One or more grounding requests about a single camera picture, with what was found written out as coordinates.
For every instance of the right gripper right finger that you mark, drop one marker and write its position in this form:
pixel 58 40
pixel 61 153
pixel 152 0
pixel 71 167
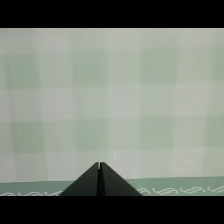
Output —
pixel 113 184

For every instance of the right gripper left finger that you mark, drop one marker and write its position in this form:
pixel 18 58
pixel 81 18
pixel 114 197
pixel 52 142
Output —
pixel 87 184

